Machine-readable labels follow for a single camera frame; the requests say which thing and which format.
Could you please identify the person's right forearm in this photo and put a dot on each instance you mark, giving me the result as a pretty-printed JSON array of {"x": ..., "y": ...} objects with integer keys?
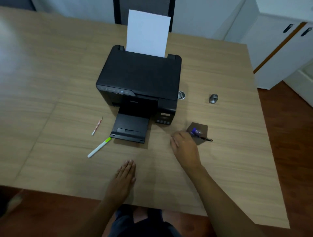
[{"x": 220, "y": 204}]

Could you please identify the dark chair back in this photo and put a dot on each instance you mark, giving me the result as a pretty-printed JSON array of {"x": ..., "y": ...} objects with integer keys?
[{"x": 144, "y": 9}]

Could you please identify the white paper sheet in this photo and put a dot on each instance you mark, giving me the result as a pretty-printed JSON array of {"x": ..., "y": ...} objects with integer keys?
[{"x": 148, "y": 33}]

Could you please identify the person's right fingers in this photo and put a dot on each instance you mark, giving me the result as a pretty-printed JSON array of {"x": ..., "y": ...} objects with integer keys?
[{"x": 175, "y": 141}]

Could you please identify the person's right hand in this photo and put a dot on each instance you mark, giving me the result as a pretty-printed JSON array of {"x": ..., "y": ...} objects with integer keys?
[{"x": 185, "y": 149}]

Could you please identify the person's left thumb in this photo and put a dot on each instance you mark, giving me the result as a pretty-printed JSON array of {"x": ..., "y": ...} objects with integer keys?
[{"x": 133, "y": 181}]

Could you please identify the grey metal pencil sharpener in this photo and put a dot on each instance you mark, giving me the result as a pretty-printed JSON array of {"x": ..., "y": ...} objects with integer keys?
[{"x": 213, "y": 98}]

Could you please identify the red patterned pencil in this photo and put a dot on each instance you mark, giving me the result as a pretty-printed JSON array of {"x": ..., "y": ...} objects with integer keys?
[{"x": 97, "y": 126}]

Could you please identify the dark grey square pad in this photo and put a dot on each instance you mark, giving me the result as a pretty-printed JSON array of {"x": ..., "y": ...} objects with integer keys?
[{"x": 201, "y": 133}]

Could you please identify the person's left forearm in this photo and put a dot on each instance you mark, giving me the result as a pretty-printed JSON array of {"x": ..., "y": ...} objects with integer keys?
[{"x": 95, "y": 219}]

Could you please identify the white cabinet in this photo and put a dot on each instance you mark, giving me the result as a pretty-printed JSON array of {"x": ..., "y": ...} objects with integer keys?
[{"x": 276, "y": 44}]

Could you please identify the black inkjet printer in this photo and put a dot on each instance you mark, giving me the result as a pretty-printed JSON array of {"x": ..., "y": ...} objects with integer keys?
[{"x": 140, "y": 90}]

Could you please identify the white green-capped marker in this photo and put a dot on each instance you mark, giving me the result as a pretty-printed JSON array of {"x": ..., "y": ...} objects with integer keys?
[{"x": 99, "y": 147}]

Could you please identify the black pen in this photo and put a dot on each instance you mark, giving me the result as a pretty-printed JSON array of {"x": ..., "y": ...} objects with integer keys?
[{"x": 205, "y": 139}]

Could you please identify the person's dark shorts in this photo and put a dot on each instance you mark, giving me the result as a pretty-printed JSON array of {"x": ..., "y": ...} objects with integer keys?
[{"x": 141, "y": 223}]

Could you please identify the person's left hand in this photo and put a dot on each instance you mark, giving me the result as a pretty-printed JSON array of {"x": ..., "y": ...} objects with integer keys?
[{"x": 121, "y": 181}]

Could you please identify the blue-purple small clip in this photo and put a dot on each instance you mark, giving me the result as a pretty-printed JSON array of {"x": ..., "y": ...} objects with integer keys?
[{"x": 196, "y": 132}]

